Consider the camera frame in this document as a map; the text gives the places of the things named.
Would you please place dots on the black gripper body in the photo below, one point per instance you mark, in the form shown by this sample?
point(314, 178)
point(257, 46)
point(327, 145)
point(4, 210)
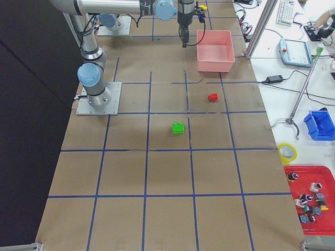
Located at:
point(185, 16)

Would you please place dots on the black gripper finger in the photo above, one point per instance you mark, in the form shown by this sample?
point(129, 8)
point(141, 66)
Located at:
point(184, 35)

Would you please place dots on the yellow toy block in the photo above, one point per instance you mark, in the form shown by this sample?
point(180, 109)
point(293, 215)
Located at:
point(203, 7)

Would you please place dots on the red toy block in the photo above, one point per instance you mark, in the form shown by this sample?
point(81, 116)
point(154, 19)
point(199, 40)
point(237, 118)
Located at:
point(212, 97)

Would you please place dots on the green toy block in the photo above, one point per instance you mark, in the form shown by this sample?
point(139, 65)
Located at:
point(178, 127)

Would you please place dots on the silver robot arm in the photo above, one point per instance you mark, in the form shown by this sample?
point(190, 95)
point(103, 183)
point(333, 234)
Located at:
point(111, 21)
point(82, 13)

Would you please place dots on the pink plastic box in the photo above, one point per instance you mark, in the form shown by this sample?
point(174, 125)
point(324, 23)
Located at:
point(215, 52)

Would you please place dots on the white keyboard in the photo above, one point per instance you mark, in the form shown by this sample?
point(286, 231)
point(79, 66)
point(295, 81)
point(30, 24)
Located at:
point(285, 13)

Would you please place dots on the black power adapter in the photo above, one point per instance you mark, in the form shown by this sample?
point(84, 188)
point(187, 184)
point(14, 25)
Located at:
point(274, 79)

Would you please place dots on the teach pendant tablet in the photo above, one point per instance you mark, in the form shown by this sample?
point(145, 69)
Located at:
point(295, 53)

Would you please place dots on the yellow tape roll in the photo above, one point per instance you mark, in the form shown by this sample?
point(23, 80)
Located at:
point(287, 153)

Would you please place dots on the blue storage bin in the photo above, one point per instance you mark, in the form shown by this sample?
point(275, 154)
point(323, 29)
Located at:
point(320, 125)

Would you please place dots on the red parts tray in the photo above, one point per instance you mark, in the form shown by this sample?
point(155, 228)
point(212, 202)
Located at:
point(312, 189)

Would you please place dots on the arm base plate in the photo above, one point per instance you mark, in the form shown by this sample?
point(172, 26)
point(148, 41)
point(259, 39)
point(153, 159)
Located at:
point(120, 29)
point(106, 103)

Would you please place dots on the aluminium frame post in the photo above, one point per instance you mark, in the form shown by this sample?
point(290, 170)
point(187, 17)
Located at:
point(264, 18)

